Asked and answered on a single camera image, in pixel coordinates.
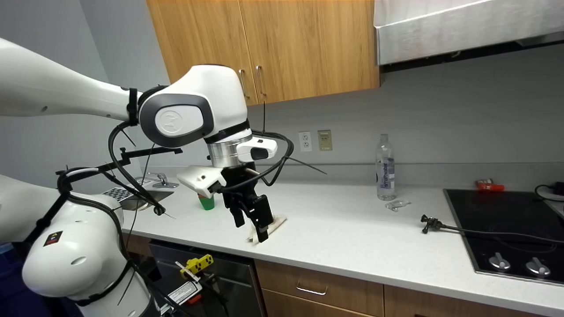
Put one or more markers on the steel sink with faucet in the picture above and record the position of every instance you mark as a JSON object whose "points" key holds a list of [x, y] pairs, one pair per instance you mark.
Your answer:
{"points": [[153, 189]]}

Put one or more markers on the clear plastic water bottle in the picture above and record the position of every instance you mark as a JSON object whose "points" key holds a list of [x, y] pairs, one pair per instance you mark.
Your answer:
{"points": [[384, 170]]}

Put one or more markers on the steel range hood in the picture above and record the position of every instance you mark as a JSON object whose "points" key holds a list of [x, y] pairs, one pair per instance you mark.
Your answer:
{"points": [[416, 29]]}

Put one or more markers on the small clear plastic wrapper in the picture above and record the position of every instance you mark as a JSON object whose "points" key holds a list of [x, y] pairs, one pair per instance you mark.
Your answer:
{"points": [[397, 205]]}

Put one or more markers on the black induction cooktop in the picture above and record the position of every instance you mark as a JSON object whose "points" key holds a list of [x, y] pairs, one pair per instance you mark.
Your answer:
{"points": [[509, 233]]}

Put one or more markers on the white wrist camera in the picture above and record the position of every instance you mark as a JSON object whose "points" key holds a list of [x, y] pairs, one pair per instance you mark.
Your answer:
{"points": [[256, 148]]}

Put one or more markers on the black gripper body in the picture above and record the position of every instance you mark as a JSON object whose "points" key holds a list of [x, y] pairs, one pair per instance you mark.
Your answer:
{"points": [[240, 187]]}

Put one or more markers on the yellow tool under counter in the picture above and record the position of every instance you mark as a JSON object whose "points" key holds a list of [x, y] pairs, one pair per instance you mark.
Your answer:
{"points": [[196, 265]]}

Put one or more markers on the white wall power outlet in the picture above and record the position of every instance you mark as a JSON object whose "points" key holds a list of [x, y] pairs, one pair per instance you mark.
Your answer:
{"points": [[305, 141]]}

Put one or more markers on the wooden upper cabinet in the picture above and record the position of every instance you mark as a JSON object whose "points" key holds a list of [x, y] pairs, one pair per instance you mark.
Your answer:
{"points": [[282, 50]]}

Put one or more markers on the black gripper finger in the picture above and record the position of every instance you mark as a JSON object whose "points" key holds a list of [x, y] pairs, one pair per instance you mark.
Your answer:
{"points": [[236, 215], [261, 217]]}

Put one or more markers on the beige wall switch plate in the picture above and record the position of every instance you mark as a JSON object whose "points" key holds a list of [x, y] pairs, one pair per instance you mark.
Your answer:
{"points": [[324, 140]]}

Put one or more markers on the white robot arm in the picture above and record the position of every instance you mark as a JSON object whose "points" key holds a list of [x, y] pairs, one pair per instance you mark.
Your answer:
{"points": [[72, 242]]}

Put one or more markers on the wooden lower drawer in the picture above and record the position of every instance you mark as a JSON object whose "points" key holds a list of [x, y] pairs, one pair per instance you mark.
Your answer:
{"points": [[291, 291]]}

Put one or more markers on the green cup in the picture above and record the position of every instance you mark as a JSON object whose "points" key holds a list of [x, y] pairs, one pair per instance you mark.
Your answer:
{"points": [[206, 203]]}

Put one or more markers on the beige towel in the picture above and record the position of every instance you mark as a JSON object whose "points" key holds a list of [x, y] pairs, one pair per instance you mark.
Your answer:
{"points": [[273, 226]]}

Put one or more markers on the red object near cooktop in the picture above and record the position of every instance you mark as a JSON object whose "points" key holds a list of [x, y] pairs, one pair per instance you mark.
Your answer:
{"points": [[488, 185]]}

